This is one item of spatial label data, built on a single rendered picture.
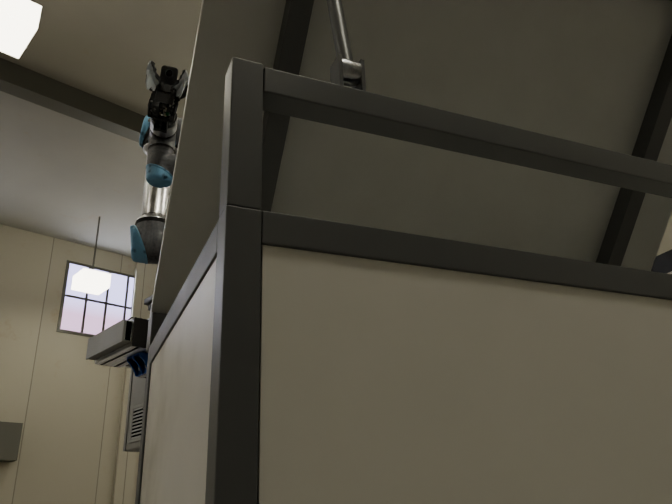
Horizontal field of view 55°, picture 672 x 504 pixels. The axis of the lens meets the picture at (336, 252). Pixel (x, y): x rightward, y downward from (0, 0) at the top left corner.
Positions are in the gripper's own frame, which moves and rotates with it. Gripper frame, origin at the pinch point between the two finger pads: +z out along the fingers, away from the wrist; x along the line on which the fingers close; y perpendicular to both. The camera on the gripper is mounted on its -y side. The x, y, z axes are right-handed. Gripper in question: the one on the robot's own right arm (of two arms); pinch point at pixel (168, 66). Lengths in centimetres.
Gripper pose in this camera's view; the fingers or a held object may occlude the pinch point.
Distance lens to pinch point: 175.7
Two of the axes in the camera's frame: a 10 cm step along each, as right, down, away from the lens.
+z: 2.8, -3.9, -8.8
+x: -9.6, -2.1, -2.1
